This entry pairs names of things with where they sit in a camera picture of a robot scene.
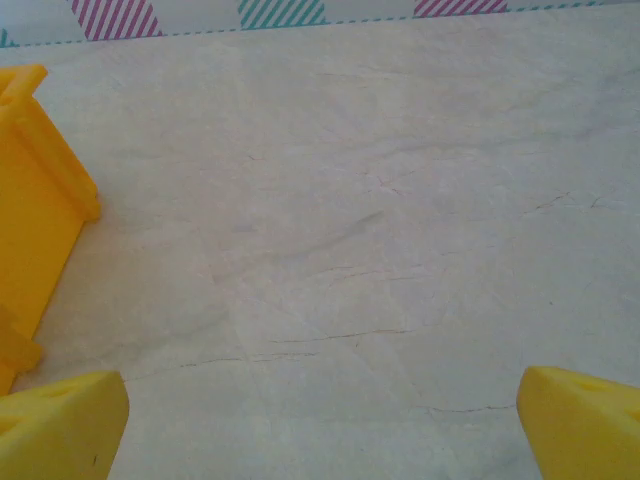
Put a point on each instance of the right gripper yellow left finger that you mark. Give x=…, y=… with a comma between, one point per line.
x=55, y=430

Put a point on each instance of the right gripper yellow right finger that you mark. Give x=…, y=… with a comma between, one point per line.
x=585, y=430

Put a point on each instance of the orange plastic container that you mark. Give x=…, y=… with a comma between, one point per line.
x=30, y=200

